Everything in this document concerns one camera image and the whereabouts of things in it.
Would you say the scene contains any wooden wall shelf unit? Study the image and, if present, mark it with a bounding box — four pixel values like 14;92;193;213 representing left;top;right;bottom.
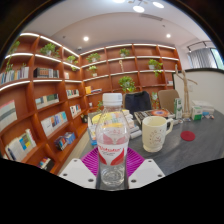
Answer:
0;32;183;174

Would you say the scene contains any stack of white boxes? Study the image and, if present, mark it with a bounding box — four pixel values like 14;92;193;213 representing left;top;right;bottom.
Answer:
192;99;215;116

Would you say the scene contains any flat round red coaster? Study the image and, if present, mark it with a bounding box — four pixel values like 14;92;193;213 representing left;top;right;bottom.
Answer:
180;130;196;142

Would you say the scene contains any tan chair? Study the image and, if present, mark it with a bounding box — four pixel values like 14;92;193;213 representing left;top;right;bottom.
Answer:
157;88;180;114

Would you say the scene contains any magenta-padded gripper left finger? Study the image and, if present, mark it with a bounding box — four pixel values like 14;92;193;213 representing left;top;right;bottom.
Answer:
59;146;101;190

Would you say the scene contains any wooden artist mannequin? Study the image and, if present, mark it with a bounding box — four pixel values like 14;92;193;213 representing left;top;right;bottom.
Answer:
174;64;198;119

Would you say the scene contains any dark office chair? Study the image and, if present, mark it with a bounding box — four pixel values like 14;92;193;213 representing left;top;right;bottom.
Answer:
123;90;153;116

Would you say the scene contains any stack of books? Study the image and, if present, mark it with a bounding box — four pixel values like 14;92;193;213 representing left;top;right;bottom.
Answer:
87;109;143;146

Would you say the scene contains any window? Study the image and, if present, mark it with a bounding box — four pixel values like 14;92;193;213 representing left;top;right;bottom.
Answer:
210;48;224;71

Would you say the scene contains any green and white tissue box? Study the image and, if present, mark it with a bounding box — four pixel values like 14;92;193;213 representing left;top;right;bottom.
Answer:
190;105;204;121

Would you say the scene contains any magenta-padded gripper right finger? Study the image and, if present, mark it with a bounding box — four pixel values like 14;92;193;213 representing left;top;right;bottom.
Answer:
124;147;166;190

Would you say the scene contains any cream mug with red print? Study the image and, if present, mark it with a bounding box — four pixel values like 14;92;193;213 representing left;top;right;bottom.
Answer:
141;115;175;154

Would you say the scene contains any dark book with colourful cover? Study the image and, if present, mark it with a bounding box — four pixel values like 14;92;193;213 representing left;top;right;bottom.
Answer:
133;108;176;125

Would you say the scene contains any black track light rail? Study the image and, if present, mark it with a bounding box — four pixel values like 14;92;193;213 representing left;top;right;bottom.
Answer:
186;40;214;51

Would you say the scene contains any clear plastic water bottle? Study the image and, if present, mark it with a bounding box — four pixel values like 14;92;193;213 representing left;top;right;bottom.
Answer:
94;92;131;189

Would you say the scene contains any branched ceiling lamp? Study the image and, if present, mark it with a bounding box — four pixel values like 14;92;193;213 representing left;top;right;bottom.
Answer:
113;0;166;14

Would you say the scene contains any grey curtain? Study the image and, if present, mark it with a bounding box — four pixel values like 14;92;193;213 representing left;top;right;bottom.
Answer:
187;47;218;70

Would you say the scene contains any green and white carton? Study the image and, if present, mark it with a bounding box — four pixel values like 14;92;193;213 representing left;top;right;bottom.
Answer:
173;97;184;120

